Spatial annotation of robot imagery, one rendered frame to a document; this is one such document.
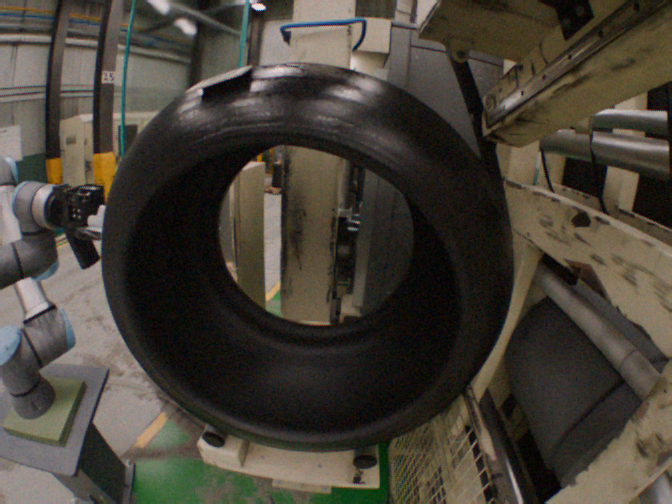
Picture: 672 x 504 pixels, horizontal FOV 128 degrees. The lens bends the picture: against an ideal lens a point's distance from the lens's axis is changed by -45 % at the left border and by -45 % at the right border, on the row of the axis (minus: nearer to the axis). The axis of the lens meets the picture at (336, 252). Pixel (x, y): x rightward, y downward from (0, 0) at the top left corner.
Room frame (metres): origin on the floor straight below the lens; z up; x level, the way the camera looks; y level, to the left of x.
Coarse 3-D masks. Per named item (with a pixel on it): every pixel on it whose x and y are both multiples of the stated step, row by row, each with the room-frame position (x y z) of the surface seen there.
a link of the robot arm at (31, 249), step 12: (24, 240) 0.36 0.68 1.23; (36, 240) 0.38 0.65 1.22; (48, 240) 0.41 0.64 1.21; (24, 252) 0.35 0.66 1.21; (36, 252) 0.38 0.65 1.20; (48, 252) 0.40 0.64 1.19; (24, 264) 0.34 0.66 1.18; (36, 264) 0.37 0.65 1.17; (48, 264) 0.40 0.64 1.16; (24, 276) 0.33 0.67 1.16; (36, 276) 0.37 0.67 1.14; (48, 276) 0.39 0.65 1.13
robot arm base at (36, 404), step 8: (40, 376) 0.37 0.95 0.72; (40, 384) 0.35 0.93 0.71; (48, 384) 0.38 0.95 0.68; (24, 392) 0.27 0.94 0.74; (32, 392) 0.30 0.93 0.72; (40, 392) 0.32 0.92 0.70; (48, 392) 0.35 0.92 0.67; (16, 400) 0.24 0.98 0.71; (24, 400) 0.26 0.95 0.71; (32, 400) 0.28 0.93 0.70; (40, 400) 0.30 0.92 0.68; (48, 400) 0.33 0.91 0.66; (16, 408) 0.22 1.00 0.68; (24, 408) 0.24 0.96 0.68; (32, 408) 0.26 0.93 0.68; (40, 408) 0.28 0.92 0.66; (48, 408) 0.31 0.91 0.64; (24, 416) 0.22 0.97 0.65; (32, 416) 0.24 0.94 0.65
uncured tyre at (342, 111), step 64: (320, 64) 0.31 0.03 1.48; (192, 128) 0.27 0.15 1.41; (256, 128) 0.26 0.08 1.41; (320, 128) 0.26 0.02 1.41; (384, 128) 0.27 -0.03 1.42; (448, 128) 0.30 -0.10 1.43; (128, 192) 0.27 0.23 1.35; (192, 192) 0.54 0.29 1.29; (448, 192) 0.26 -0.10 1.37; (128, 256) 0.27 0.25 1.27; (192, 256) 0.54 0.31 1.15; (448, 256) 0.28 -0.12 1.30; (512, 256) 0.30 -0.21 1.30; (128, 320) 0.27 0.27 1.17; (192, 320) 0.47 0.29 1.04; (256, 320) 0.55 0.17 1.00; (384, 320) 0.54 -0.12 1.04; (448, 320) 0.44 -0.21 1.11; (192, 384) 0.29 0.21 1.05; (256, 384) 0.42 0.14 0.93; (320, 384) 0.46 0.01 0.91; (384, 384) 0.41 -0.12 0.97; (448, 384) 0.26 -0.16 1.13; (320, 448) 0.26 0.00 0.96
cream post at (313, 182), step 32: (320, 0) 0.64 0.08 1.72; (352, 0) 0.65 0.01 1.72; (320, 32) 0.64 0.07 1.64; (352, 32) 0.70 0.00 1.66; (288, 160) 0.65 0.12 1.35; (320, 160) 0.64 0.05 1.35; (288, 192) 0.65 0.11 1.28; (320, 192) 0.64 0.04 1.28; (288, 224) 0.65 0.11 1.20; (320, 224) 0.64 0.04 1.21; (288, 256) 0.65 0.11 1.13; (320, 256) 0.64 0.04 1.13; (288, 288) 0.65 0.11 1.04; (320, 288) 0.64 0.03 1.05; (320, 320) 0.64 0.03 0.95
